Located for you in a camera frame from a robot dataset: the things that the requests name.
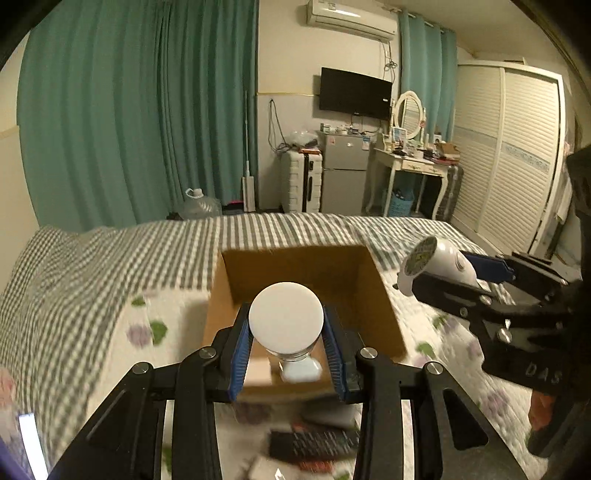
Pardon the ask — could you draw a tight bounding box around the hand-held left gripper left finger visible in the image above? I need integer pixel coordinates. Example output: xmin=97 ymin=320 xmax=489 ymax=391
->
xmin=46 ymin=305 xmax=253 ymax=480

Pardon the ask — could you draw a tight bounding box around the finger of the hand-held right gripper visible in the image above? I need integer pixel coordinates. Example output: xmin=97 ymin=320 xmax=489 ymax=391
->
xmin=461 ymin=250 xmax=570 ymax=302
xmin=410 ymin=271 xmax=556 ymax=352

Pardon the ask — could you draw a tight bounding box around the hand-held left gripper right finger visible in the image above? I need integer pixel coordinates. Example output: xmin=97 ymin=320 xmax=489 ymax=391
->
xmin=322 ymin=305 xmax=527 ymax=480

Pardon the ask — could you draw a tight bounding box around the white hair dryer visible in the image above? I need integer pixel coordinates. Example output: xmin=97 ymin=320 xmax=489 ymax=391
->
xmin=398 ymin=236 xmax=478 ymax=296

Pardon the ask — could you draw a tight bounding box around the glass jar with white lid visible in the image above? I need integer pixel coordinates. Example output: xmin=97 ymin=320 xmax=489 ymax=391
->
xmin=248 ymin=281 xmax=325 ymax=367

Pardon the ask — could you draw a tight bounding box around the cardboard box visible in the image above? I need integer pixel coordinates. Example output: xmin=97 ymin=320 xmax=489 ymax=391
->
xmin=203 ymin=246 xmax=408 ymax=401

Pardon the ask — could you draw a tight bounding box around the dark suitcase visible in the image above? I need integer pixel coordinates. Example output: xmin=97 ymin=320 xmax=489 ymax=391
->
xmin=434 ymin=164 xmax=464 ymax=222

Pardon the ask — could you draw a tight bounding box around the black remote control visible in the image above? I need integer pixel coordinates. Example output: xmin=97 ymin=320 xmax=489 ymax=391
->
xmin=269 ymin=427 xmax=361 ymax=462

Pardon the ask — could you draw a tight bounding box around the white floral quilt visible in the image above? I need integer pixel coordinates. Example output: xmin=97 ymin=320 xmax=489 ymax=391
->
xmin=83 ymin=263 xmax=555 ymax=480

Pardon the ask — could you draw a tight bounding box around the blue plastic basket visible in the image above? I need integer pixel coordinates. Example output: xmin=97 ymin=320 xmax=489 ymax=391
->
xmin=388 ymin=187 xmax=415 ymax=217

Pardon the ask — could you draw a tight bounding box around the white louvred wardrobe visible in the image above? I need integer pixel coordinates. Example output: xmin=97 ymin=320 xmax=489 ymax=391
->
xmin=455 ymin=62 xmax=571 ymax=254

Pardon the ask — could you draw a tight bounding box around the white paper box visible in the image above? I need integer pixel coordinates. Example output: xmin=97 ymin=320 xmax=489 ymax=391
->
xmin=249 ymin=457 xmax=305 ymax=480

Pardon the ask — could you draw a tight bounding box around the white dressing table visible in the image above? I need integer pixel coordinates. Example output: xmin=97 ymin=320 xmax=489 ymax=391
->
xmin=367 ymin=148 xmax=451 ymax=217

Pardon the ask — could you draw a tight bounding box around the grey checkered blanket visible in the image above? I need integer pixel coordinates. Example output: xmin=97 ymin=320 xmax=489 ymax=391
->
xmin=0 ymin=215 xmax=472 ymax=462

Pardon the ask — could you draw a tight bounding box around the clear water jug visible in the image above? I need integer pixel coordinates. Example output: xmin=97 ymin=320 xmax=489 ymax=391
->
xmin=178 ymin=188 xmax=222 ymax=220

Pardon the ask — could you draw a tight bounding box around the grey small fridge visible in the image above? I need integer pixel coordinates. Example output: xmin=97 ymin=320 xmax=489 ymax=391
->
xmin=318 ymin=131 xmax=370 ymax=214

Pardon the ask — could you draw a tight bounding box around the white flat mop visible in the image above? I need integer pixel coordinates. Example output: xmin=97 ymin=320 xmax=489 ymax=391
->
xmin=241 ymin=90 xmax=257 ymax=213

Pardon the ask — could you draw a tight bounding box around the white oval mirror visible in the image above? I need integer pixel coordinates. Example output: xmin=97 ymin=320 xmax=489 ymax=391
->
xmin=392 ymin=91 xmax=426 ymax=141

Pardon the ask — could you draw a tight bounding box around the white suitcase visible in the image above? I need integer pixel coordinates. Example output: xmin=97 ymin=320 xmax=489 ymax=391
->
xmin=281 ymin=150 xmax=324 ymax=214

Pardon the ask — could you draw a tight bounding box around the narrow green curtain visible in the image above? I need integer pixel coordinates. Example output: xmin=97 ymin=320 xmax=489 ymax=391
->
xmin=399 ymin=11 xmax=458 ymax=139

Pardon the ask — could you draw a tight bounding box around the clear plastic bag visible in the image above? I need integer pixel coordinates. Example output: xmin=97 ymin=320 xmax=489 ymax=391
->
xmin=290 ymin=130 xmax=319 ymax=151

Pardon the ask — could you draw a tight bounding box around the wide green curtain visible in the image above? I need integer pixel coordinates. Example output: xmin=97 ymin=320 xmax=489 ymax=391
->
xmin=17 ymin=0 xmax=259 ymax=232

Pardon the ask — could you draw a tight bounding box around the white air conditioner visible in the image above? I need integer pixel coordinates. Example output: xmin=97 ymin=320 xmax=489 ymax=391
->
xmin=305 ymin=0 xmax=399 ymax=40

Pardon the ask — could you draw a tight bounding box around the black wall television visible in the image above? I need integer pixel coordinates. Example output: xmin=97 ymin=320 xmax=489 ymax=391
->
xmin=320 ymin=67 xmax=393 ymax=121

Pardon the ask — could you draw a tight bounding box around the black wall cable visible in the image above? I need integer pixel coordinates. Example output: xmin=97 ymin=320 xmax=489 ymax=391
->
xmin=268 ymin=98 xmax=289 ymax=153

